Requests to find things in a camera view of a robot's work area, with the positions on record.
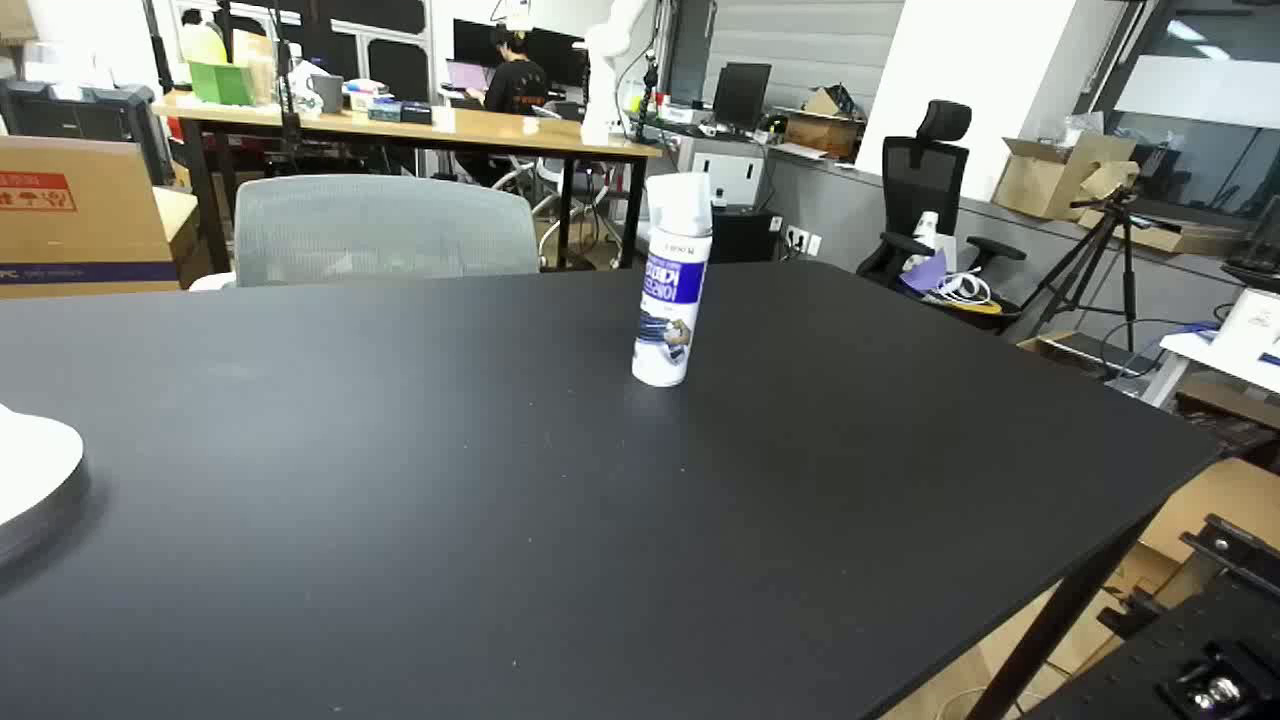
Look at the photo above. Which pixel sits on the seated person in black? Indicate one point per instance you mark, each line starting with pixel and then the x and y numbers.
pixel 512 80

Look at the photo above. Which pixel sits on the brown cardboard box on counter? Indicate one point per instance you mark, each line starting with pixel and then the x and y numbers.
pixel 823 129

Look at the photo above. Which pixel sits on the long wooden desk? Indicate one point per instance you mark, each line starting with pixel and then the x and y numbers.
pixel 464 129

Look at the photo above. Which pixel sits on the clear plastic tray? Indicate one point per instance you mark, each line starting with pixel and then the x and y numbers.
pixel 28 464

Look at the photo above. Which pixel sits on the open cardboard box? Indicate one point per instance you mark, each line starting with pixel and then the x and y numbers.
pixel 1054 178

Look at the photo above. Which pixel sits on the black computer monitor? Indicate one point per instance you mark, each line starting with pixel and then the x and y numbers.
pixel 740 94

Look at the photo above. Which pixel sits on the black office chair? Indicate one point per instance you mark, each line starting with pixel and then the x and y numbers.
pixel 924 181

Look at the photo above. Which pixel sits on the white side table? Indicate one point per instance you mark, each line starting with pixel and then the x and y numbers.
pixel 1234 341

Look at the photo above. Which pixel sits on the cardboard box with red label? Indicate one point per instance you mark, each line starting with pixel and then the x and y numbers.
pixel 80 212

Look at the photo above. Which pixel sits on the small green box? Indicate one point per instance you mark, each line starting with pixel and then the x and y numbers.
pixel 223 80

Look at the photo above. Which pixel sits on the grey mesh chair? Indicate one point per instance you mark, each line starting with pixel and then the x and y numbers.
pixel 381 230

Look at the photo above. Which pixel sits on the black camera tripod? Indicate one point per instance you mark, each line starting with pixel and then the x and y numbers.
pixel 1110 244

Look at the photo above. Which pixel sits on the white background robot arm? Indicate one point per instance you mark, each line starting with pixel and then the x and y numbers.
pixel 619 61

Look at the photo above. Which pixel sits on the white blue spray can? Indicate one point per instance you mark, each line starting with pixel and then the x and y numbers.
pixel 667 307

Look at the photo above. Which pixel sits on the white spray can lid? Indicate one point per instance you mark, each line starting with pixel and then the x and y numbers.
pixel 678 202

